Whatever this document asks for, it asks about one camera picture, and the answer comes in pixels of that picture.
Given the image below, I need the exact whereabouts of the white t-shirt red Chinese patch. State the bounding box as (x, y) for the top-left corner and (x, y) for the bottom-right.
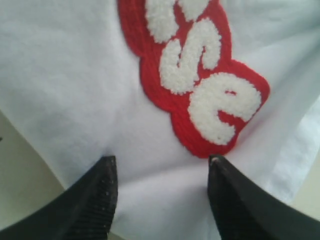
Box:
(0, 0), (320, 240)

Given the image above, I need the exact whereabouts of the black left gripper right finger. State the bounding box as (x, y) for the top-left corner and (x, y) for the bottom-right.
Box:
(207, 155), (320, 240)

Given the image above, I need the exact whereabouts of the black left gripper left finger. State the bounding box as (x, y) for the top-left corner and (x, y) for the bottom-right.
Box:
(0, 156), (118, 240)

